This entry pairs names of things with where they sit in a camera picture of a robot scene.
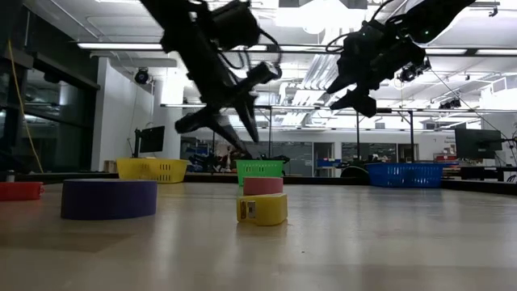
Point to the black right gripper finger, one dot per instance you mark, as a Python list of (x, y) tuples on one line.
[(361, 106), (347, 85)]

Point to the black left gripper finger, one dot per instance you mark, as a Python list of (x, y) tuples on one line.
[(249, 117), (232, 137)]

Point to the pink tape roll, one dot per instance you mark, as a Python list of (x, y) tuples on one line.
[(262, 186)]

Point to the yellow plastic basket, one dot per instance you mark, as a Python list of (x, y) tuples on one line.
[(153, 170)]

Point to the purple tape roll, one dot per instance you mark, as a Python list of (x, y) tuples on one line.
[(109, 200)]

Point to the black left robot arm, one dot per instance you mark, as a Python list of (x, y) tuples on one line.
[(194, 48)]

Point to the green plastic basket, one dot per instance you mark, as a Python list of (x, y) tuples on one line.
[(258, 167)]

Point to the black office chair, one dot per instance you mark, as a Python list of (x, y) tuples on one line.
[(354, 171)]

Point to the black computer monitor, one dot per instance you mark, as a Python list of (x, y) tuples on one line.
[(478, 143), (152, 139)]

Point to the blue plastic basket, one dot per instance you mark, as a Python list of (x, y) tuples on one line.
[(406, 174)]

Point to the small cardboard box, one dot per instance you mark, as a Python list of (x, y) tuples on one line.
[(110, 166)]

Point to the small grey canister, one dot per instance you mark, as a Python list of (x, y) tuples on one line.
[(10, 176)]

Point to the black distant rig frame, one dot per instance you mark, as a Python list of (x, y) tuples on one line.
[(383, 110), (270, 137)]

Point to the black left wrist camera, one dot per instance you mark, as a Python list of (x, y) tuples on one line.
[(198, 120)]

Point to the black aluminium table frame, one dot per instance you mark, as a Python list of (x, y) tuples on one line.
[(315, 180)]

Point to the black overhead frame bar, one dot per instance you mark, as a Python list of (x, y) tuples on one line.
[(471, 51)]

